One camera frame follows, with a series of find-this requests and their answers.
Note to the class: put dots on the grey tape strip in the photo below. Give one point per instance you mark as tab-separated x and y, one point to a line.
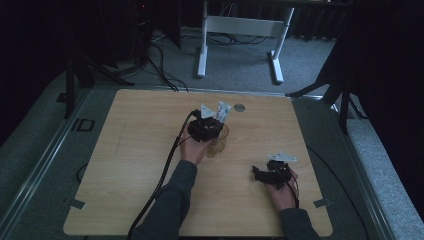
322	202
75	203

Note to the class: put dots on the black metal stand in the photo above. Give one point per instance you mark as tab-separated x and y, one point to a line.
83	76
336	93

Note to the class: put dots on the white metal desk frame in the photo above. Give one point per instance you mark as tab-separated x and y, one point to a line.
245	26

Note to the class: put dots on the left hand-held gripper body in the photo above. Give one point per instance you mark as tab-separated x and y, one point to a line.
205	128

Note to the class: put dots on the round grey table grommet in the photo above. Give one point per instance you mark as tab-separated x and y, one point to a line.
239	107

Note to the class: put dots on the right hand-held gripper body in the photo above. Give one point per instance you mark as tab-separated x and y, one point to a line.
278	171

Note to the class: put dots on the black rectangular floor bracket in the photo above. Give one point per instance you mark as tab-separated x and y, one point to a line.
86	125

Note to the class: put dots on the clear amber glass cup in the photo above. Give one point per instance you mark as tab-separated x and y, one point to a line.
218	145

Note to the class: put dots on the person's right hand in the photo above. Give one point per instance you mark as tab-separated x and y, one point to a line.
283	196

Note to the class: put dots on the person's left hand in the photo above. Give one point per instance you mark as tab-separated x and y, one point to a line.
193	150

